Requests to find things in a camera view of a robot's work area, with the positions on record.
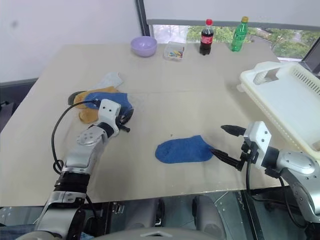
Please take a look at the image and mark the purple plastic bowl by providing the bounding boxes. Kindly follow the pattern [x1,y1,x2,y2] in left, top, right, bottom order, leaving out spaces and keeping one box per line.
[130,35,158,58]

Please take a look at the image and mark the grey robot torso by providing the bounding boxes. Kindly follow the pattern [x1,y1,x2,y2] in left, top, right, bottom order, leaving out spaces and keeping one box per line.
[94,226,226,240]

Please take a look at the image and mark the dark window pillar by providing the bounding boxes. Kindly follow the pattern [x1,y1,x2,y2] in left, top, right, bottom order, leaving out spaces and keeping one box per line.
[134,0,153,46]

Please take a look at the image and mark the black monitor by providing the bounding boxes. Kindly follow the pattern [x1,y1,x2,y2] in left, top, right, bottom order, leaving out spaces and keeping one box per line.
[301,37,320,76]

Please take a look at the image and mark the grey roller blind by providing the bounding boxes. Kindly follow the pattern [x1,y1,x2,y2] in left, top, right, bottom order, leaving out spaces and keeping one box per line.
[146,0,320,28]

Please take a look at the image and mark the black sock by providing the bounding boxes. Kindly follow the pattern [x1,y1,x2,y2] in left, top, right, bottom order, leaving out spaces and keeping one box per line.
[67,91,83,106]

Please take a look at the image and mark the green bottle yellow cap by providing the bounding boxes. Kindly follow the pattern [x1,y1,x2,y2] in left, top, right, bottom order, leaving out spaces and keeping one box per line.
[230,16,252,53]

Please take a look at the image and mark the pale grey sock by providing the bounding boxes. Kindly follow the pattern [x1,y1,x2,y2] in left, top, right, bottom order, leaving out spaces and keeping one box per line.
[92,71,125,91]

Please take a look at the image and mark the white plastic basket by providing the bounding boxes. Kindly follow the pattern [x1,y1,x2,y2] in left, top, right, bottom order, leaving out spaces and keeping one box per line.
[236,61,320,161]

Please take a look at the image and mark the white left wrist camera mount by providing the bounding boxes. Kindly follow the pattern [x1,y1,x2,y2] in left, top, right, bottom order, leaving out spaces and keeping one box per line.
[96,98,123,138]

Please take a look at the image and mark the cola bottle red cap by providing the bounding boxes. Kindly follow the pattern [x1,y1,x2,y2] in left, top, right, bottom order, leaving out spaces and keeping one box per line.
[199,18,216,56]

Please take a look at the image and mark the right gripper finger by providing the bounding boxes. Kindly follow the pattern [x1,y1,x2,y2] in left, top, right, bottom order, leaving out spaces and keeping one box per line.
[209,147,245,172]
[220,124,248,138]

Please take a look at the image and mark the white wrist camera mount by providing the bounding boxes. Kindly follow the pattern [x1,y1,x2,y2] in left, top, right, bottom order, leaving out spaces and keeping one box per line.
[243,121,273,168]
[96,98,123,138]

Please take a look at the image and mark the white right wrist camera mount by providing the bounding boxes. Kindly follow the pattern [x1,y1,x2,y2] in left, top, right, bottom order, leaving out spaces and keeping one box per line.
[243,121,273,168]

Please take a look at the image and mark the grey rounded robot leg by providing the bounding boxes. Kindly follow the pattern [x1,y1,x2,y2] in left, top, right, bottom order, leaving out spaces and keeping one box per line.
[192,194,226,233]

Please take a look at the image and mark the clear box of coloured pegs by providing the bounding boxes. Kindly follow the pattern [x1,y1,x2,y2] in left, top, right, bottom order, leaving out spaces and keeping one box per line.
[163,41,187,62]

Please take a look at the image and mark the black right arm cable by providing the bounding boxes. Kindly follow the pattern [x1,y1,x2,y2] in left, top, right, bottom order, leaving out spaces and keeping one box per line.
[244,159,308,228]

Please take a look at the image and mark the mustard yellow sock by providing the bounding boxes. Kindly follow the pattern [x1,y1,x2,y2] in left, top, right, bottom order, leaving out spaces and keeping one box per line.
[78,108,101,124]
[73,86,116,110]

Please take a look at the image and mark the blue sock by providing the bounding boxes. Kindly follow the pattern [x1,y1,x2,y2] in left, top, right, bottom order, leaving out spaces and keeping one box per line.
[83,91,135,123]
[154,134,215,165]

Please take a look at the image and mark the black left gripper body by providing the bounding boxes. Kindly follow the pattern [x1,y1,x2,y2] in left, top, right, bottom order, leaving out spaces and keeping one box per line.
[115,112,132,133]

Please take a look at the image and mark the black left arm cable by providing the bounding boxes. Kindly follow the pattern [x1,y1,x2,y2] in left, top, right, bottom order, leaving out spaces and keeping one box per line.
[51,98,102,176]

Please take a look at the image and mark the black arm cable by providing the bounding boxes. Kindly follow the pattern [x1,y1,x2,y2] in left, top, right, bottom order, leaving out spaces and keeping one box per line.
[51,98,102,176]
[244,159,308,228]

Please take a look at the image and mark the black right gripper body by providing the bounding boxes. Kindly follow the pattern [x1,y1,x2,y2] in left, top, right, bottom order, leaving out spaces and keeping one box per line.
[239,139,261,168]

